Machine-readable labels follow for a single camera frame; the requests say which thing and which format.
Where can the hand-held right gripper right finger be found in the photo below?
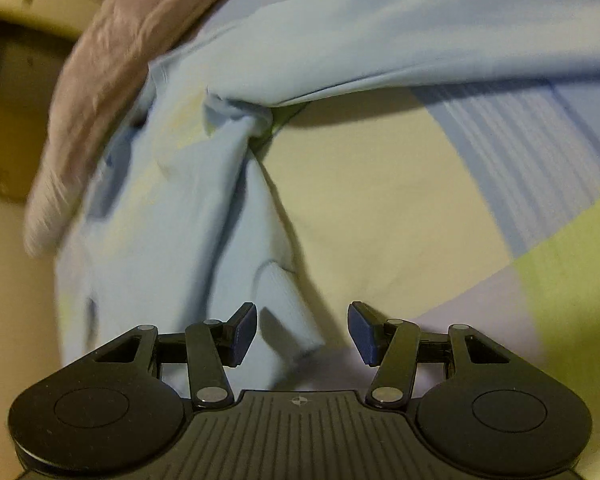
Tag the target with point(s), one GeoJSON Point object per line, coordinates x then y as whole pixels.
{"type": "Point", "coordinates": [361, 334]}

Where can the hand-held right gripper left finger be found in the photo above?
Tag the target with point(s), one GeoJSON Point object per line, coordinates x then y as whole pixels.
{"type": "Point", "coordinates": [245, 334]}

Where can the light blue shirt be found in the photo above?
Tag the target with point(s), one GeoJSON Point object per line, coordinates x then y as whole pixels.
{"type": "Point", "coordinates": [220, 200]}

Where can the checked bed sheet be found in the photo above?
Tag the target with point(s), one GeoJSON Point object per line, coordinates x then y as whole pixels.
{"type": "Point", "coordinates": [380, 200]}

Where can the grey blanket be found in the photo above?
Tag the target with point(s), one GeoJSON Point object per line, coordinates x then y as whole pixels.
{"type": "Point", "coordinates": [110, 60]}

